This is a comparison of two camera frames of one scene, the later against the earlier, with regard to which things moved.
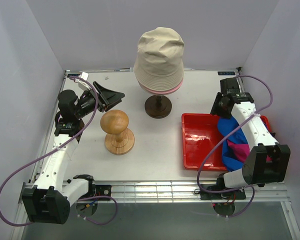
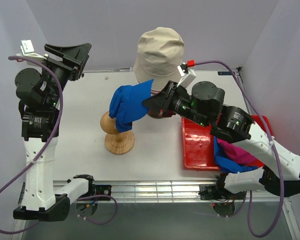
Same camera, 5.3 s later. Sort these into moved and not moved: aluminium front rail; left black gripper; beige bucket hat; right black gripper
Moved: right black gripper; left black gripper
Not moved: beige bucket hat; aluminium front rail
